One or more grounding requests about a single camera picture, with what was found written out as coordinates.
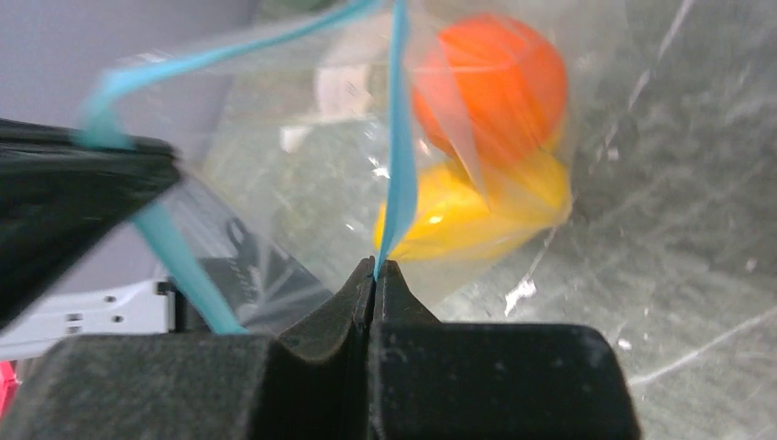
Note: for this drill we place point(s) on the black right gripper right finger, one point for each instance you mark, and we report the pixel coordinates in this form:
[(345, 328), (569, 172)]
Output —
[(435, 380)]

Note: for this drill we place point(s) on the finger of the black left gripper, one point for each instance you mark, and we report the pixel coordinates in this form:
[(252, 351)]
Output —
[(59, 199)]

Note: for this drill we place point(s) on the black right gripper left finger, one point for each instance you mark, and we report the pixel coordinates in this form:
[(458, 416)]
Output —
[(307, 383)]

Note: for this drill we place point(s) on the clear zip top bag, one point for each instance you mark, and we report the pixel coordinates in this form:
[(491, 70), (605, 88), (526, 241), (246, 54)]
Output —
[(299, 144)]

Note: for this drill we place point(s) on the orange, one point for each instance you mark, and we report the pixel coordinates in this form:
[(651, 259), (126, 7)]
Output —
[(498, 77)]

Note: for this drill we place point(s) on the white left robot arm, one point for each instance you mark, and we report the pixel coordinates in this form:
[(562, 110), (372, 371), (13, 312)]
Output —
[(101, 304)]

